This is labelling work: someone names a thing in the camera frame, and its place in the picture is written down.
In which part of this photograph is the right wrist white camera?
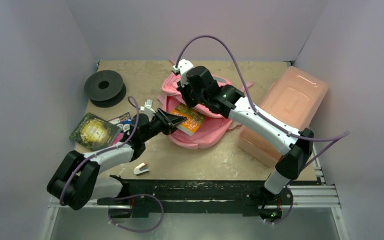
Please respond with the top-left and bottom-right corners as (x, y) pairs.
(172, 59), (194, 87)

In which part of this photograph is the black filament spool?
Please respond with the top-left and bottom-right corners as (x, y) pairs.
(83, 70), (127, 108)

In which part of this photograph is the blue book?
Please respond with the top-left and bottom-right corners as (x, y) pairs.
(108, 112), (132, 134)

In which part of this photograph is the aluminium rail frame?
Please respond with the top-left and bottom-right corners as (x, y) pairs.
(41, 171), (349, 240)

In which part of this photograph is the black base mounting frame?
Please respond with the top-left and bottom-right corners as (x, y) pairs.
(97, 179), (298, 220)

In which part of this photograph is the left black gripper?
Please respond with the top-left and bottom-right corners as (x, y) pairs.
(141, 108), (186, 143)

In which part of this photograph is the pink marker pen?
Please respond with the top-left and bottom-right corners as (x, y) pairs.
(112, 132), (124, 145)

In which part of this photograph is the orange treehouse book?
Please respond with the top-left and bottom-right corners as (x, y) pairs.
(170, 103), (206, 136)

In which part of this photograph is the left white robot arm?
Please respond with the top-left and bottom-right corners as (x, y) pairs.
(46, 108), (187, 210)

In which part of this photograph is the small white stapler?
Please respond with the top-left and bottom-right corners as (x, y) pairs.
(133, 162), (150, 176)

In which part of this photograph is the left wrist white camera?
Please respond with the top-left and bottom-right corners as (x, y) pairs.
(140, 99), (156, 121)

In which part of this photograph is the wrist white camera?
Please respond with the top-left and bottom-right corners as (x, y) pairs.
(140, 99), (156, 121)
(172, 59), (194, 87)

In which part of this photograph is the pink translucent plastic box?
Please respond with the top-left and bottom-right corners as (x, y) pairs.
(238, 66), (329, 168)

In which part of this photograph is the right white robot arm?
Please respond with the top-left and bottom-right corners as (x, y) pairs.
(172, 62), (314, 204)

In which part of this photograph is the green snack packet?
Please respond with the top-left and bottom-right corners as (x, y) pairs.
(69, 112), (121, 152)

